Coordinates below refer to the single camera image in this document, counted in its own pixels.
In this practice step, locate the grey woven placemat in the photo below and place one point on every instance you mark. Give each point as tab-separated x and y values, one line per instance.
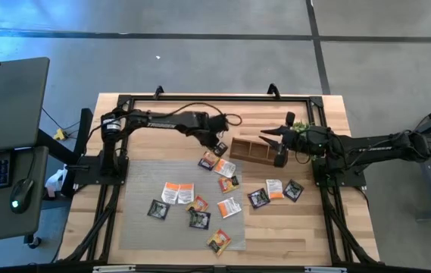
143	227

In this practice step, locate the green plant in white pot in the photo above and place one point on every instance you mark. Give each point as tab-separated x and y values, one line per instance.
300	126

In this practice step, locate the wooden three-compartment tea box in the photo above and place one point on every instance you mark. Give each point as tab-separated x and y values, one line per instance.
253	149

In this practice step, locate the yellow power plug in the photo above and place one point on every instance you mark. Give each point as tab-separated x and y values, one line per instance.
60	134

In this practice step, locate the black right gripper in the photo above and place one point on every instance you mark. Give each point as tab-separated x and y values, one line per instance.
306	141

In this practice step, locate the white label strip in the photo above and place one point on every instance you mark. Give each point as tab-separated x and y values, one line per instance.
113	268
325	270

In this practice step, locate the black frame clamp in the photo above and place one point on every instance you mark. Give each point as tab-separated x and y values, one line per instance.
273	90
158	91

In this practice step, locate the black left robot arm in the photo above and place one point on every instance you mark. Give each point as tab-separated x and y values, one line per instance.
169	122

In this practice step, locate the dark blackcurrant tea packet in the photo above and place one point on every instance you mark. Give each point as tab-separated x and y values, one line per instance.
158	210
258	198
222	152
293	190
200	220

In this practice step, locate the black computer mouse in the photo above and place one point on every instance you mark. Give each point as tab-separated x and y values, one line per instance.
21	193

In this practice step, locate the mango tea packet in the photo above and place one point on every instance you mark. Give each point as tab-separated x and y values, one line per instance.
228	184
197	204
219	242
208	161

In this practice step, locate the white plastic object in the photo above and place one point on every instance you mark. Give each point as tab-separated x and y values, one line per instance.
54	182

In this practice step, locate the black aluminium table frame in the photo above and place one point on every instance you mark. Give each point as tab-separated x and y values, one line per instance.
219	98

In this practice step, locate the black desk leg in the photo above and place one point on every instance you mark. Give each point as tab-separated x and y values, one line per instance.
54	146

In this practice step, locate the black caster wheel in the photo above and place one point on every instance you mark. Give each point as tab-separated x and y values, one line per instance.
34	241

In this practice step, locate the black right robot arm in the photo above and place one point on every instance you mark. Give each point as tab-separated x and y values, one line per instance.
374	148

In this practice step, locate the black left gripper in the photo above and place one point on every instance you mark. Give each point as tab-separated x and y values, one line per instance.
214	137

